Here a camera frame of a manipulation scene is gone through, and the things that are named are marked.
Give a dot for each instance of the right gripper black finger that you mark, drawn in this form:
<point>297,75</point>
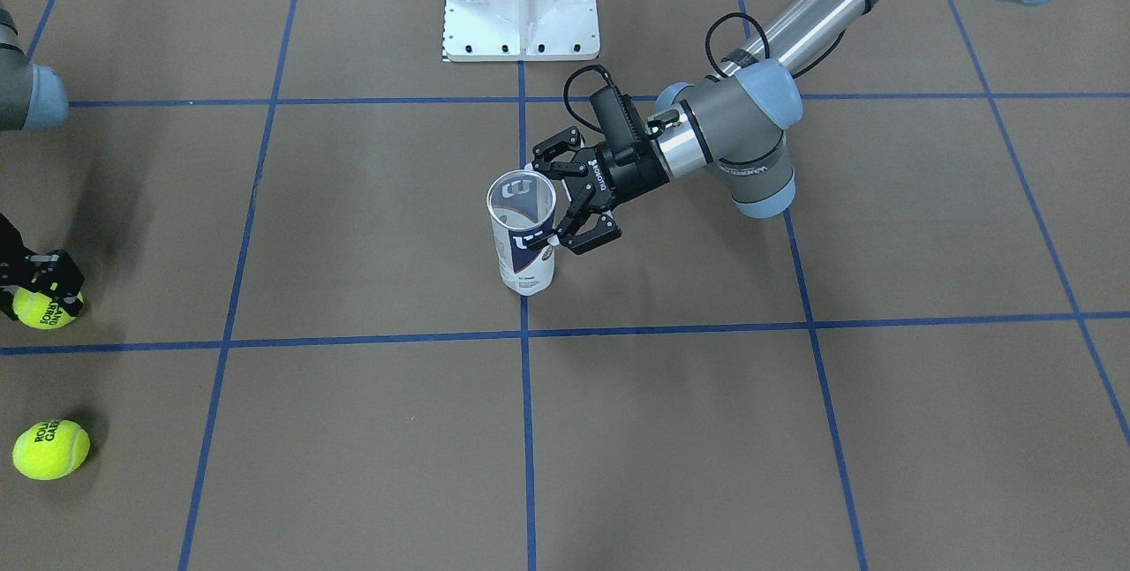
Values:
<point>57,276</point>

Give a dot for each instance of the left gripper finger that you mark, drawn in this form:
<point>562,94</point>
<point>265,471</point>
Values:
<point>585,226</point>
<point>558,157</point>

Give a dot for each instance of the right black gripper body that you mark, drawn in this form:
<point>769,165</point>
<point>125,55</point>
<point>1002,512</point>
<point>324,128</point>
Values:
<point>35,274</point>

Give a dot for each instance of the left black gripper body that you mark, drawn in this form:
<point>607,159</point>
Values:
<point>629,176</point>

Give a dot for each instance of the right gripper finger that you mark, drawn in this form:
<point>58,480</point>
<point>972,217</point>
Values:
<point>18,304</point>

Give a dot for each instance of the clear tennis ball tube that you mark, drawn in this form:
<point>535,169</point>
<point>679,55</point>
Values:
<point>521,204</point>

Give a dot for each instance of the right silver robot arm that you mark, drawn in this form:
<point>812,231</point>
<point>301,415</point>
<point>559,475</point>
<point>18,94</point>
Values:
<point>33,97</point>

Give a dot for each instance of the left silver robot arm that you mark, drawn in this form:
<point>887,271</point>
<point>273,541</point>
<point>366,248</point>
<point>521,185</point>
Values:
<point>734,123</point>

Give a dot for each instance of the yellow tennis ball on table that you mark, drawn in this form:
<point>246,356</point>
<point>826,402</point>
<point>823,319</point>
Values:
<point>51,449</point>

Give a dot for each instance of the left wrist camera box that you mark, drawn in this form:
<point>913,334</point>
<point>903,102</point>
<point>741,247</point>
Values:
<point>625,140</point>

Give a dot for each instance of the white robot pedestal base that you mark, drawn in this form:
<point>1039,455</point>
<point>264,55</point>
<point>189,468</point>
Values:
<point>520,30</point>

